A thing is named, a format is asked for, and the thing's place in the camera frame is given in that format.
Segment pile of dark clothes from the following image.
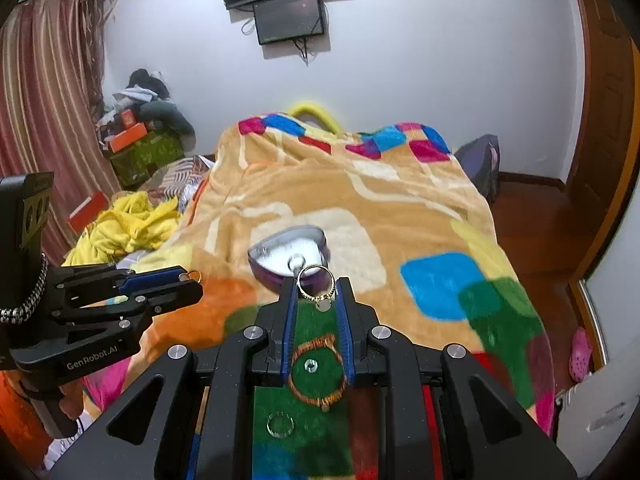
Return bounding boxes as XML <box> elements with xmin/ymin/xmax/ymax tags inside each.
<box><xmin>97</xmin><ymin>68</ymin><xmax>197</xmax><ymax>141</ymax></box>

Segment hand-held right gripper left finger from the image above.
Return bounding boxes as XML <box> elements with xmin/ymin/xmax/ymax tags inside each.
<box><xmin>47</xmin><ymin>277</ymin><xmax>299</xmax><ymax>480</ymax></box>

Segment white cabinet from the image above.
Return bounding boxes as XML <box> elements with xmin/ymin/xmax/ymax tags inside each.
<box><xmin>556</xmin><ymin>230</ymin><xmax>640</xmax><ymax>456</ymax></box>

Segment green cardboard box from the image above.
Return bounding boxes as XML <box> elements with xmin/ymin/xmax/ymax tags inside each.
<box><xmin>109</xmin><ymin>131</ymin><xmax>187</xmax><ymax>188</ymax></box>

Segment colourful patterned blanket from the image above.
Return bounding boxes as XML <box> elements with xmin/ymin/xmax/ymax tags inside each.
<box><xmin>82</xmin><ymin>112</ymin><xmax>557</xmax><ymax>480</ymax></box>

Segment wooden door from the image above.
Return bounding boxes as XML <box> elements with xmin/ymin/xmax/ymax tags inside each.
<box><xmin>565</xmin><ymin>0</ymin><xmax>640</xmax><ymax>281</ymax></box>

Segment small black monitor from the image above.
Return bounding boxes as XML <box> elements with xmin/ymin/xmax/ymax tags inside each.
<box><xmin>252</xmin><ymin>0</ymin><xmax>328</xmax><ymax>46</ymax></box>

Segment yellow cloth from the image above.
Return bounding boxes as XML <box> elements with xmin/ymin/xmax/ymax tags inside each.
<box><xmin>61</xmin><ymin>191</ymin><xmax>182</xmax><ymax>267</ymax></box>

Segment flat red box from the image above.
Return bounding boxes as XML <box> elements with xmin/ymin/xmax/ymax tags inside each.
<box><xmin>68</xmin><ymin>191</ymin><xmax>111</xmax><ymax>235</ymax></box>

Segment yellow curved pillow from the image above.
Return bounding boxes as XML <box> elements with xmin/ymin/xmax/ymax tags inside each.
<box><xmin>289</xmin><ymin>101</ymin><xmax>341</xmax><ymax>133</ymax></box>

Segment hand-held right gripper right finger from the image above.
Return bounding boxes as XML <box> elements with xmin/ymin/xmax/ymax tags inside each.
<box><xmin>333</xmin><ymin>277</ymin><xmax>595</xmax><ymax>480</ymax></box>

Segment purple heart-shaped jewelry box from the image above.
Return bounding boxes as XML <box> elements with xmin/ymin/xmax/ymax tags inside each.
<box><xmin>248</xmin><ymin>225</ymin><xmax>330</xmax><ymax>292</ymax></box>

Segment orange beaded bracelet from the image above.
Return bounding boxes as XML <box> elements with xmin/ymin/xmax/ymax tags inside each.
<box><xmin>288</xmin><ymin>336</ymin><xmax>349</xmax><ymax>413</ymax></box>

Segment clear glass ring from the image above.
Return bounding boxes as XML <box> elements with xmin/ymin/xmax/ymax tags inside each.
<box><xmin>267</xmin><ymin>411</ymin><xmax>295</xmax><ymax>438</ymax></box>

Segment gold ring with round tag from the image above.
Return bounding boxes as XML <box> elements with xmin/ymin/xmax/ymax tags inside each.
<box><xmin>298</xmin><ymin>264</ymin><xmax>336</xmax><ymax>312</ymax></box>

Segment pink clog shoe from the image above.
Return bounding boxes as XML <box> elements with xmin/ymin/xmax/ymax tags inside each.
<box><xmin>568</xmin><ymin>327</ymin><xmax>594</xmax><ymax>382</ymax></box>

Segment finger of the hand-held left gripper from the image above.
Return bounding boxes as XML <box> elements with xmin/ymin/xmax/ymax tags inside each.
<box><xmin>50</xmin><ymin>281</ymin><xmax>204</xmax><ymax>333</ymax></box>
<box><xmin>48</xmin><ymin>265</ymin><xmax>189</xmax><ymax>302</ymax></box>

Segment striped red curtain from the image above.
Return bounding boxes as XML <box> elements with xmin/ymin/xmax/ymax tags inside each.
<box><xmin>0</xmin><ymin>0</ymin><xmax>123</xmax><ymax>253</ymax></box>

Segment orange box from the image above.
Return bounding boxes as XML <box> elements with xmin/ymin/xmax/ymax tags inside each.
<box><xmin>107</xmin><ymin>121</ymin><xmax>150</xmax><ymax>154</ymax></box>

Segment purple bag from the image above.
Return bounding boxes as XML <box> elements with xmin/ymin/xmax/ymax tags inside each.
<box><xmin>454</xmin><ymin>134</ymin><xmax>501</xmax><ymax>203</ymax></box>

